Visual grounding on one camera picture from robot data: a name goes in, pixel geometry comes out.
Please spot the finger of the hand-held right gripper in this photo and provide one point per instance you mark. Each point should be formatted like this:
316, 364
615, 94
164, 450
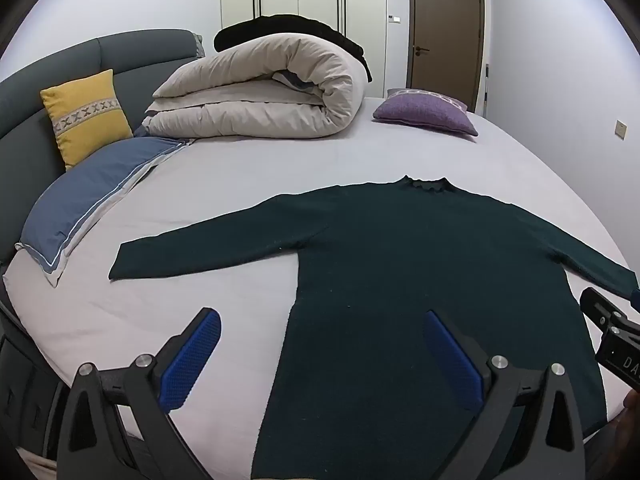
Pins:
602, 310
636, 299

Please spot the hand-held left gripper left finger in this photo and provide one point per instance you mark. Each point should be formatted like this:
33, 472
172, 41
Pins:
192, 360

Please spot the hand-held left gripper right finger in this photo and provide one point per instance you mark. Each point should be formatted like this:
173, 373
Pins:
450, 360

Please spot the dark green sweater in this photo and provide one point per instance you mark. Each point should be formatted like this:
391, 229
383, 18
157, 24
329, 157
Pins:
400, 260

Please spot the bed with white sheet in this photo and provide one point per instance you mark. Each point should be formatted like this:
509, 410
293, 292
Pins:
200, 185

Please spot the blue pillow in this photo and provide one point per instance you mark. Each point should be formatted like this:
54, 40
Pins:
85, 195

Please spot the thin stick beside door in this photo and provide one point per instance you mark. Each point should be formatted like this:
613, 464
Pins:
487, 90

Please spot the purple pillow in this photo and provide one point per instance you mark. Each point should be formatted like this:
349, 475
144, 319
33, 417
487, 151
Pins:
425, 110

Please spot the yellow patterned pillow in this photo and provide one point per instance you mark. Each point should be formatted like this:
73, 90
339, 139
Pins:
87, 95

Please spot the beige folded duvet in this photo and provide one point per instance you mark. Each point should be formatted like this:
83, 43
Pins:
240, 75

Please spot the grey-blue upholstered headboard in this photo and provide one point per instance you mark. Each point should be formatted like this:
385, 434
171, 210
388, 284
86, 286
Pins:
135, 55

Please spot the brown door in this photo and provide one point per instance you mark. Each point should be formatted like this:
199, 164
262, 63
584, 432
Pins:
445, 10

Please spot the black garment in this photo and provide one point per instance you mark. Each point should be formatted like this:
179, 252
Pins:
280, 24

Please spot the beige wall socket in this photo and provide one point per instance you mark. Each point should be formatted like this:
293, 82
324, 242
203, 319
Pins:
621, 129

